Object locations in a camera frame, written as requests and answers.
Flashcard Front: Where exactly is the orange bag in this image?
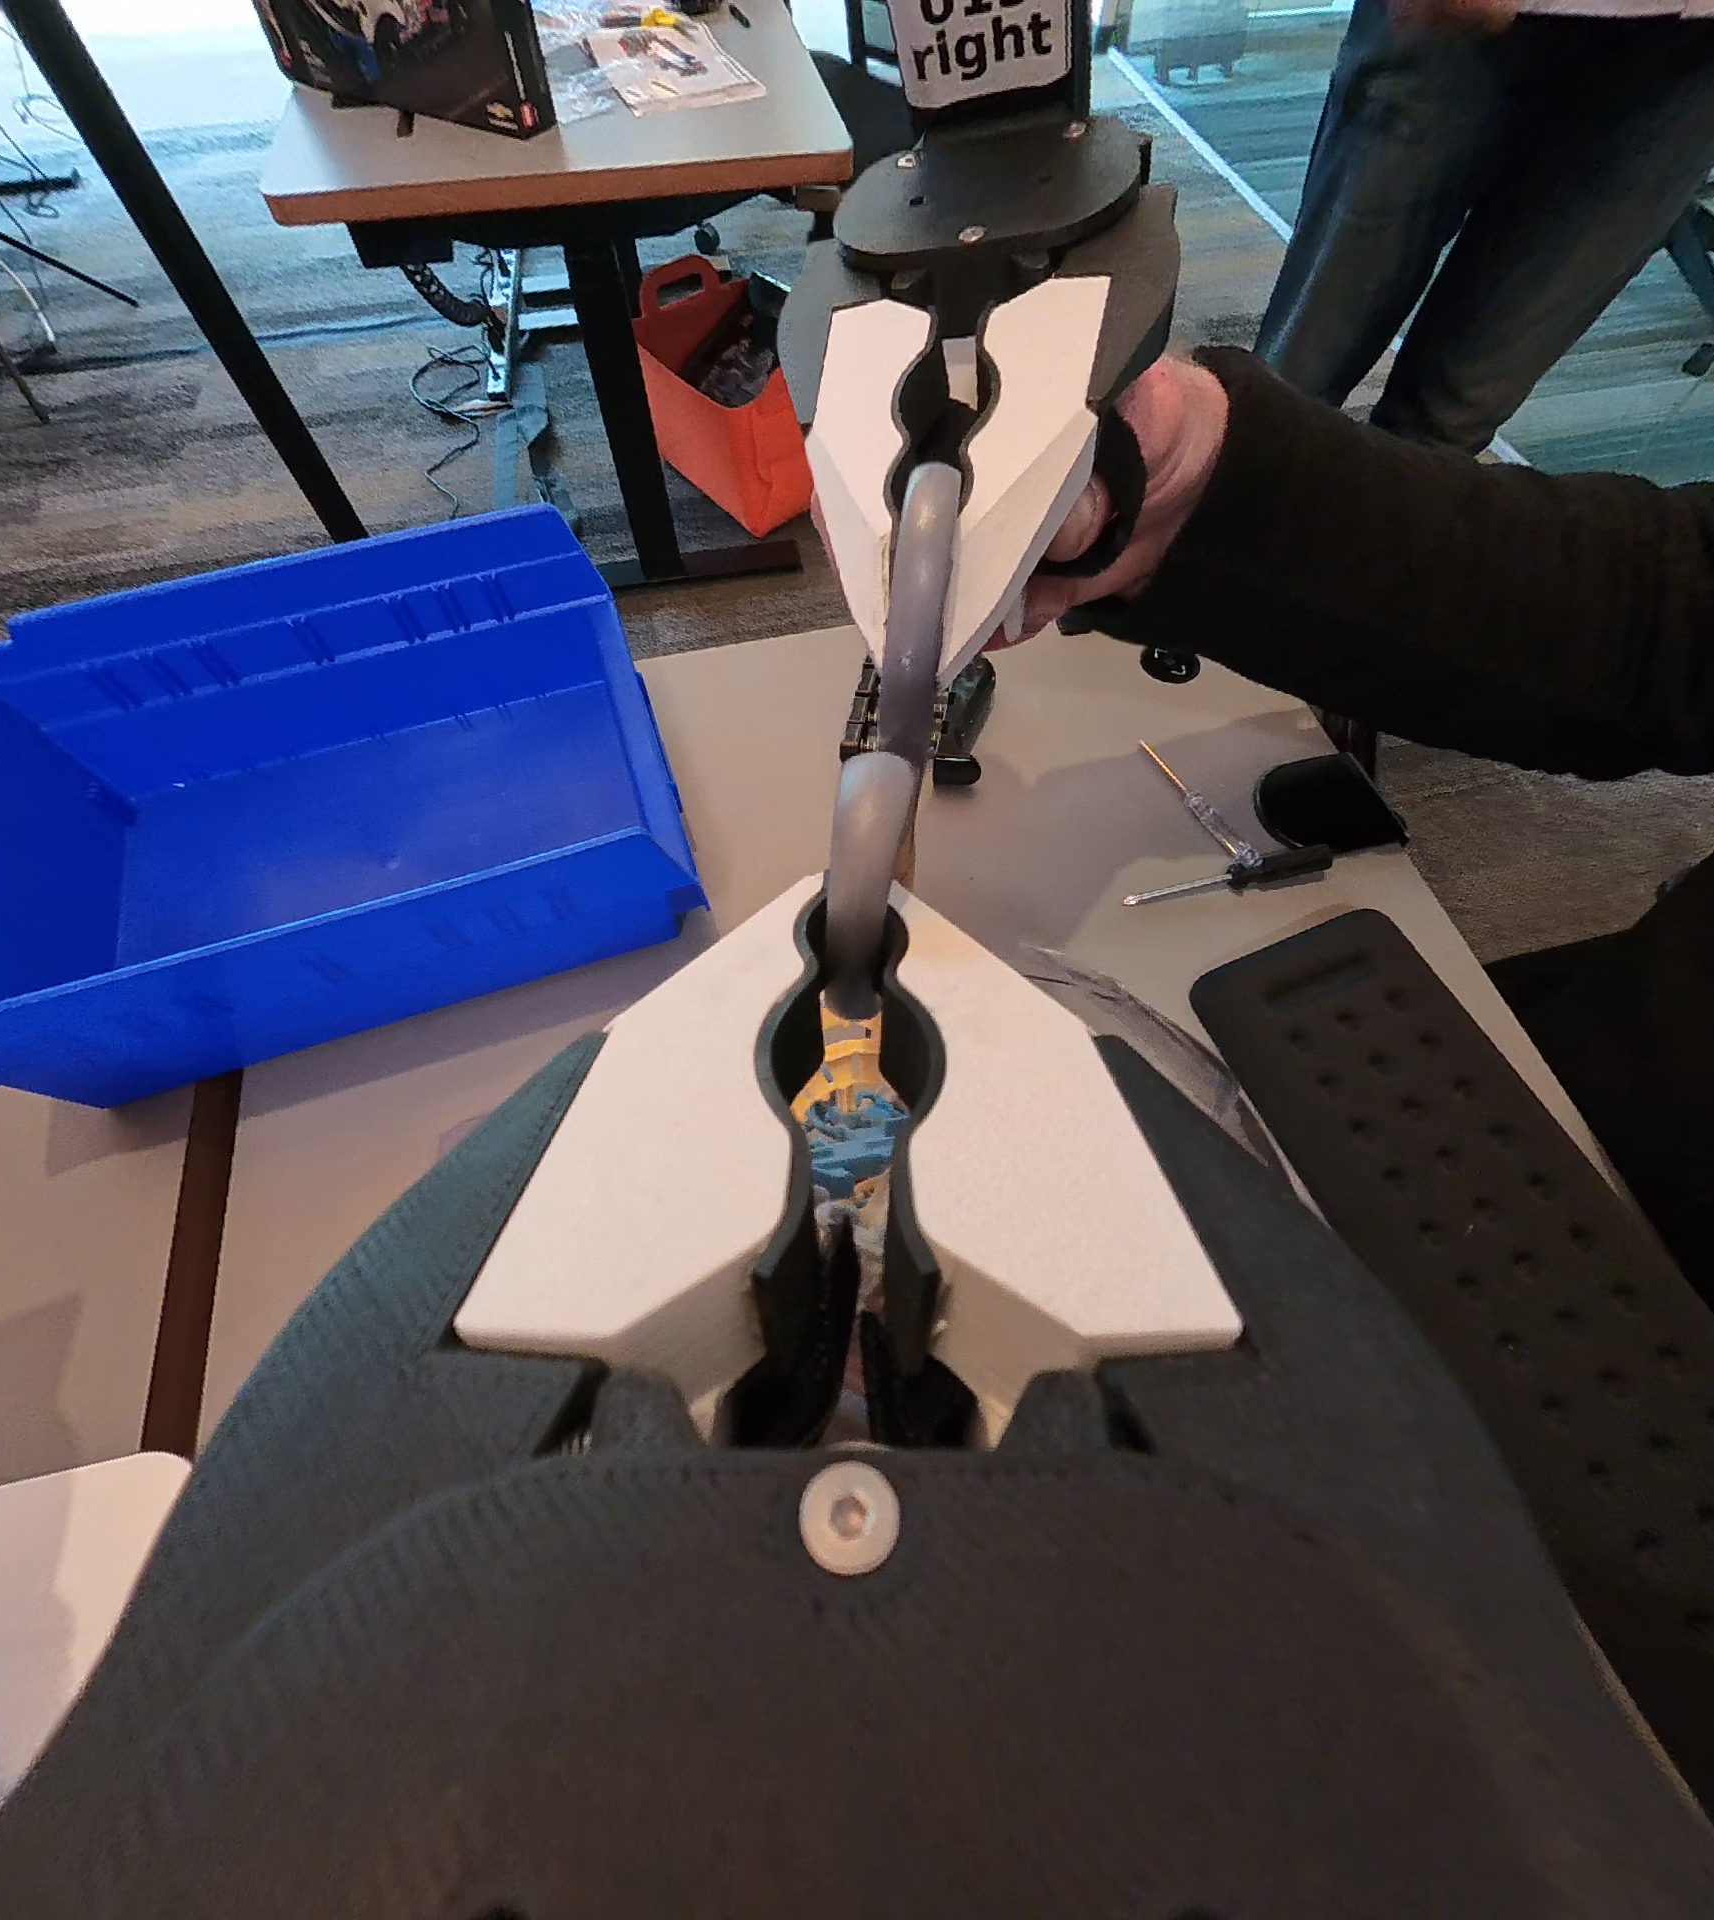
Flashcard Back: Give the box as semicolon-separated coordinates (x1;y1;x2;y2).
630;253;818;547

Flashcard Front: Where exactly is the black bit holder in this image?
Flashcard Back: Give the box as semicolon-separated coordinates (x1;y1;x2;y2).
835;653;997;792

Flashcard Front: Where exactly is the wooden side table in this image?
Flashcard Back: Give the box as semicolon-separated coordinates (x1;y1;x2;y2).
258;0;865;594

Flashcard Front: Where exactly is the black printed box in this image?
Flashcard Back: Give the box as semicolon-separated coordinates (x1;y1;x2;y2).
247;0;565;141

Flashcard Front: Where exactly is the grey curved plastic piece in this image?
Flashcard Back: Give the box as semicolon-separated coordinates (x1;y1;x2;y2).
816;445;979;1039

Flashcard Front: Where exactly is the person's right forearm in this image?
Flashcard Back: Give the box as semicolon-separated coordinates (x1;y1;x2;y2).
1092;341;1714;799

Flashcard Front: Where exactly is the black vertical pole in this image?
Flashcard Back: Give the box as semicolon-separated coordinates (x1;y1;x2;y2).
0;0;373;549

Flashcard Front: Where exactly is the black perforated pad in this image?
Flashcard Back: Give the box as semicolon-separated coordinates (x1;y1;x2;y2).
1188;906;1714;1920

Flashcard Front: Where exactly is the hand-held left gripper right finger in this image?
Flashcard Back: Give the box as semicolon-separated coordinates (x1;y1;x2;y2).
888;880;1246;1413

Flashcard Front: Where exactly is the person's right hand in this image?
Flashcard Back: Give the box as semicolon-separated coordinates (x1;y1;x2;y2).
1014;349;1238;655

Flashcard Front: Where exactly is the clear maze ball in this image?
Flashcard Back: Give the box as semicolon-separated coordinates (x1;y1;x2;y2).
791;937;1309;1203

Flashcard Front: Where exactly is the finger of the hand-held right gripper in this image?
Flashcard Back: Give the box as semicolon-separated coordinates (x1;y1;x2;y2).
936;276;1120;684
803;293;949;684

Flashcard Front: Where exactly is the blue storage bin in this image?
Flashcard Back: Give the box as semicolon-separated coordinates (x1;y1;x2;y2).
0;503;712;1111

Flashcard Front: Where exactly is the black-handled screwdriver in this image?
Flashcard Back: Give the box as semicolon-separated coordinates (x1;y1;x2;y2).
1118;844;1335;913

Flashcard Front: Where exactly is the clear-handled screwdriver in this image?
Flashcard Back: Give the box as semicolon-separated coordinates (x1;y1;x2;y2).
1134;738;1240;865

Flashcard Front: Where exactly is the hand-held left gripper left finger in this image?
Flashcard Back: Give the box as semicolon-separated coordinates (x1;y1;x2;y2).
455;876;842;1413

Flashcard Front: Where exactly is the person's black clothing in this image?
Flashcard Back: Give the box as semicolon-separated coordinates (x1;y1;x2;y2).
1482;774;1714;1443

